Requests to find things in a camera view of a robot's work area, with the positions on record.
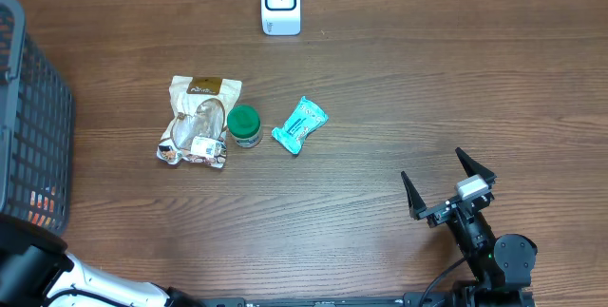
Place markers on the green lid seasoning jar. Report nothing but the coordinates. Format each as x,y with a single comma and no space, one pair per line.
244,125

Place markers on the beige brown snack pouch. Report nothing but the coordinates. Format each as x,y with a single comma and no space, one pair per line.
197,133

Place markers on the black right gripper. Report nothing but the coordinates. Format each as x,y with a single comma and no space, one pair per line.
437,212

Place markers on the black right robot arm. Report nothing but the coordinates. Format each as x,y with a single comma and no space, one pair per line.
501,266

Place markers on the white barcode scanner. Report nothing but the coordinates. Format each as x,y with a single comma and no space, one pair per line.
281,17

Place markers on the teal tissue packet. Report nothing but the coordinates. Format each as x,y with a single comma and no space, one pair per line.
306,119

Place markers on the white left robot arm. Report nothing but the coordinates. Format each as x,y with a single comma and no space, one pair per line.
37,270

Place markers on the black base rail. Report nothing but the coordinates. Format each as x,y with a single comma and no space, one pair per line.
309,302

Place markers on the dark grey mesh basket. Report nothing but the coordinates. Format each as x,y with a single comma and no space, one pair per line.
37,129

